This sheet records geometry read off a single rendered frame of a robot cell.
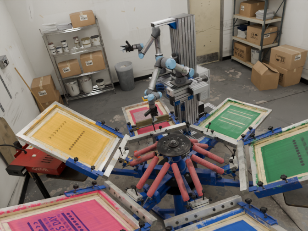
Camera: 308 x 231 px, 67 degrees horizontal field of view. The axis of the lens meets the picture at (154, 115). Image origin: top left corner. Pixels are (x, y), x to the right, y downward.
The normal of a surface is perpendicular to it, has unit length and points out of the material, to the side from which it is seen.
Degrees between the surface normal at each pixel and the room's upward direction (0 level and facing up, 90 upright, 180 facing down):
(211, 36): 90
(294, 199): 0
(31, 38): 90
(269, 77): 90
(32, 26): 90
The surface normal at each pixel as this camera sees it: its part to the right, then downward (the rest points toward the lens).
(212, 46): 0.27, 0.48
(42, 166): -0.13, -0.84
